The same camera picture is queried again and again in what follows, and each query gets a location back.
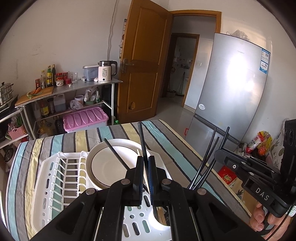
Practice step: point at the striped tablecloth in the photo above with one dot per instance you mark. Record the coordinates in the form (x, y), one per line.
(180, 159)

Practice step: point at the brown wooden door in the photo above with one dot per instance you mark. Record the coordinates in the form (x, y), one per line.
(143, 59)

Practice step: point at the pink plastic basket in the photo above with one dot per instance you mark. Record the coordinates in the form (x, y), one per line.
(17, 132)

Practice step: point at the metal stove rack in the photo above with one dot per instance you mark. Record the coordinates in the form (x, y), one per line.
(13, 119)

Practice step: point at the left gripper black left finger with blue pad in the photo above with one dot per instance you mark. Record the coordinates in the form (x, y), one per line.
(97, 215)

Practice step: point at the green oil bottle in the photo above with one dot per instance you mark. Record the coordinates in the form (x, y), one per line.
(49, 77)

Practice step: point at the white stacked bowls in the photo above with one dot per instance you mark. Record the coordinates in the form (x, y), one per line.
(102, 166)

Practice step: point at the white plastic dish rack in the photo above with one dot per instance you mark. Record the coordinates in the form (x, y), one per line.
(62, 178)

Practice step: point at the white utensil cup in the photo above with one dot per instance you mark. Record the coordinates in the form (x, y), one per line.
(161, 214)

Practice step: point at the wooden cutting board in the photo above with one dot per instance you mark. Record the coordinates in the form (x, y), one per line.
(33, 96)

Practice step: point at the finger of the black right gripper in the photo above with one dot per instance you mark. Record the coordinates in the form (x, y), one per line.
(240, 162)

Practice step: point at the dark sauce bottle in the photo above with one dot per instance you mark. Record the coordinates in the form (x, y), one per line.
(54, 75)

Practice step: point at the white electric kettle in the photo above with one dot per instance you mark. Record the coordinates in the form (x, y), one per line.
(107, 70)

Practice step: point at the metal shelf table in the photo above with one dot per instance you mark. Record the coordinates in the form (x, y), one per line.
(26, 104)

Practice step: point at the red yellow snack bag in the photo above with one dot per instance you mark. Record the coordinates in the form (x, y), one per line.
(262, 142)

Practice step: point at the silver refrigerator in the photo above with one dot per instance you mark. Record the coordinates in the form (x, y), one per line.
(232, 90)

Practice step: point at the steel steamer pot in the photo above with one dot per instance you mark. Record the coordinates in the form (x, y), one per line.
(6, 92)

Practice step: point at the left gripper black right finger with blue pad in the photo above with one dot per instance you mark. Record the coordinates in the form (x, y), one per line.
(194, 215)

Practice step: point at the pink lid storage bin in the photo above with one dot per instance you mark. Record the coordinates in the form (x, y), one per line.
(85, 119)

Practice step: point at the grey storage box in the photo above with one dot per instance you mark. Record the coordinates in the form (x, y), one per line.
(90, 72)

